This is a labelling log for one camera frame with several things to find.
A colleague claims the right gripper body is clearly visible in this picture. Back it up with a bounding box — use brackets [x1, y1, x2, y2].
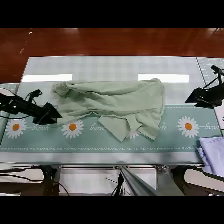
[184, 86, 218, 109]

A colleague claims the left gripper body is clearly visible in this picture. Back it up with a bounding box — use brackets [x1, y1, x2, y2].
[32, 101, 63, 126]

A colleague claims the pale green T-shirt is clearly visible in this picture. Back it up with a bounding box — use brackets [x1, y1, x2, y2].
[50, 77, 167, 143]

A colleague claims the lilac garment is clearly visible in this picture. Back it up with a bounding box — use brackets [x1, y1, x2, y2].
[196, 135, 224, 178]

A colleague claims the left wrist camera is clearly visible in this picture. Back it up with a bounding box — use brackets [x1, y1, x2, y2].
[24, 88, 44, 103]

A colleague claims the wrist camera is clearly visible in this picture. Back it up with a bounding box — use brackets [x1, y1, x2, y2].
[210, 64, 224, 85]
[24, 88, 44, 103]

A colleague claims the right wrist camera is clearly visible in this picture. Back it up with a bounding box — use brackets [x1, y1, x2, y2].
[210, 64, 224, 85]

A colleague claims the black cable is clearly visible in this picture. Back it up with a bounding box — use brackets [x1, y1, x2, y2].
[111, 171, 126, 197]

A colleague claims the silver frame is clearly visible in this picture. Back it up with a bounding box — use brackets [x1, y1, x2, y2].
[0, 161, 224, 197]

